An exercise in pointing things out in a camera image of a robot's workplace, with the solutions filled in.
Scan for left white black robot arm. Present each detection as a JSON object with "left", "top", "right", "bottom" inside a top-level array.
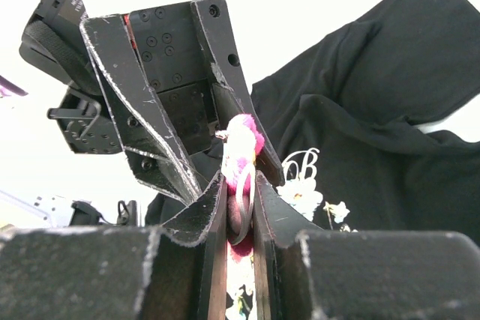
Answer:
[{"left": 19, "top": 0, "right": 284, "bottom": 234}]

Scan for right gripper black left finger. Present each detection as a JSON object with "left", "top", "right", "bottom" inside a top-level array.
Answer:
[{"left": 1, "top": 174, "right": 227, "bottom": 319}]

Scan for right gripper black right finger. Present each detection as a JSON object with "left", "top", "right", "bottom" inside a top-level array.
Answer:
[{"left": 253, "top": 173, "right": 479, "bottom": 319}]

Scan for pink flower brooch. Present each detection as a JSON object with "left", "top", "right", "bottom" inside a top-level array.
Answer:
[{"left": 215, "top": 113, "right": 265, "bottom": 264}]

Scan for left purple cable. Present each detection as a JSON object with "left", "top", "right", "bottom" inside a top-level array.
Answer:
[{"left": 0, "top": 74, "right": 29, "bottom": 98}]

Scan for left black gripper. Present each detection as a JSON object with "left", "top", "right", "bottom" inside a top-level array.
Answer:
[{"left": 47, "top": 0, "right": 266, "bottom": 204}]

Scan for black floral print t-shirt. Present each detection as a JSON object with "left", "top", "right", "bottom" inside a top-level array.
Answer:
[{"left": 144, "top": 0, "right": 480, "bottom": 320}]

